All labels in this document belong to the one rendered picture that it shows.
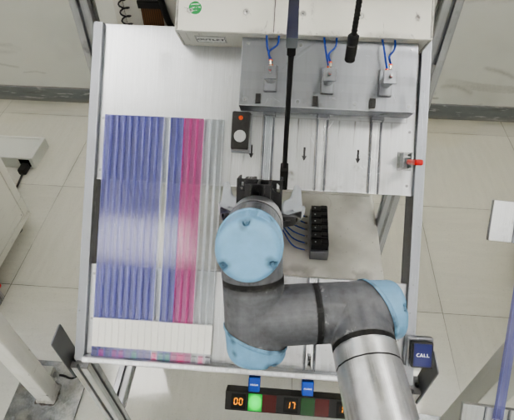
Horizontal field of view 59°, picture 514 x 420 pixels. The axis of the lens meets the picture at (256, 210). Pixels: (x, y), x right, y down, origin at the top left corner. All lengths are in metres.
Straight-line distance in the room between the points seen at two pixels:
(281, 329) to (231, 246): 0.12
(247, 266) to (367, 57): 0.57
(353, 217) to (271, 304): 0.89
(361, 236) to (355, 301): 0.80
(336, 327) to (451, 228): 1.82
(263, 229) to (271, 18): 0.54
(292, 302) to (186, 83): 0.60
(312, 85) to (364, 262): 0.56
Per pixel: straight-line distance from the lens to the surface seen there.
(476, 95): 2.98
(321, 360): 1.00
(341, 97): 0.92
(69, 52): 2.98
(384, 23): 0.96
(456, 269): 2.19
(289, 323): 0.55
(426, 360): 0.99
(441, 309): 2.05
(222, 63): 1.01
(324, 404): 1.04
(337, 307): 0.56
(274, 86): 0.92
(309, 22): 0.94
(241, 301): 0.54
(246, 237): 0.49
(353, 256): 1.30
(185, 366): 1.00
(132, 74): 1.04
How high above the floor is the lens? 1.64
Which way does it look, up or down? 47 degrees down
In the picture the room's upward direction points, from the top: straight up
